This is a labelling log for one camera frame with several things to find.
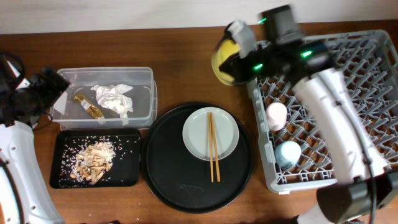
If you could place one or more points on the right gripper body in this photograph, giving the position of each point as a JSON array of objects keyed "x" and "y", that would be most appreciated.
[{"x": 257, "y": 55}]

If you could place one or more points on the yellow bowl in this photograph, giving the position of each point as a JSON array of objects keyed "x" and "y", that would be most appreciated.
[{"x": 224, "y": 56}]

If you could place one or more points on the pink cup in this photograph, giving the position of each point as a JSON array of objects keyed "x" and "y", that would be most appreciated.
[{"x": 276, "y": 114}]

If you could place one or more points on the gold foil wrapper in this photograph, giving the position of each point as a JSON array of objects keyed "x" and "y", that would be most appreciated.
[{"x": 89, "y": 107}]

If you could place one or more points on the white napkin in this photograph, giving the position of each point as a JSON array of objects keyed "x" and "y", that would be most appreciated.
[{"x": 112, "y": 97}]

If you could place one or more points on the wooden chopstick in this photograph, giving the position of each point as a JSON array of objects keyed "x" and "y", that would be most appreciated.
[
  {"x": 210, "y": 146},
  {"x": 214, "y": 144}
]

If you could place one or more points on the food scraps with rice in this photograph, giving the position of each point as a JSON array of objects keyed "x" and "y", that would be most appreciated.
[{"x": 93, "y": 162}]

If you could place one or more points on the blue cup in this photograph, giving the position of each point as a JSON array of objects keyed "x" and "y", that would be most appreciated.
[{"x": 287, "y": 154}]

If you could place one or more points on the white round plate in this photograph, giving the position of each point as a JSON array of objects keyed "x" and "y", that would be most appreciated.
[{"x": 196, "y": 131}]

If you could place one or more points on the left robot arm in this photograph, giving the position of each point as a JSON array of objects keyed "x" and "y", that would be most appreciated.
[{"x": 24, "y": 194}]

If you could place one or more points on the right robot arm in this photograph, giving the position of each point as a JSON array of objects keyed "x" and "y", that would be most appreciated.
[{"x": 364, "y": 183}]

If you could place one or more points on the grey dishwasher rack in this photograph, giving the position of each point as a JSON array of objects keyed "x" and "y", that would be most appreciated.
[{"x": 368, "y": 60}]

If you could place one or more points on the clear plastic waste bin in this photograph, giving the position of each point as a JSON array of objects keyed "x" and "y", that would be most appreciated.
[{"x": 143, "y": 95}]

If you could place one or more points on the white label on bin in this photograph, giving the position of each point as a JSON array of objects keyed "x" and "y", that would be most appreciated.
[{"x": 60, "y": 104}]

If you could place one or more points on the black rectangular tray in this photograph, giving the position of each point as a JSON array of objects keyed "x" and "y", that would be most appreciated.
[{"x": 124, "y": 173}]

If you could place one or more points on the round black serving tray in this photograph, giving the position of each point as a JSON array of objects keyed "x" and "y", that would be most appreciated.
[{"x": 182, "y": 181}]

